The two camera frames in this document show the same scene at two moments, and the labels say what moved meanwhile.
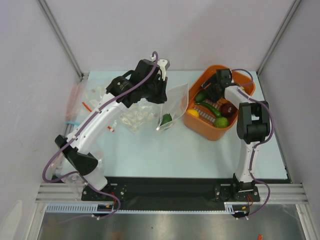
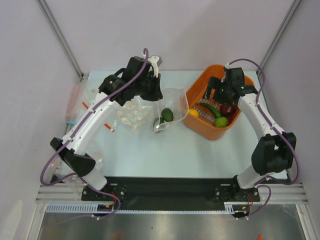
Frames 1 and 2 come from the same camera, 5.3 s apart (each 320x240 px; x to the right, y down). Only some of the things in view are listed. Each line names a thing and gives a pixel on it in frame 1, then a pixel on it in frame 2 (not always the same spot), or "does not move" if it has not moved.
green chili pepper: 210,108 does not move
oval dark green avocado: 201,96 to 167,114
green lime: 221,122 does not move
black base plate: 172,190 does not move
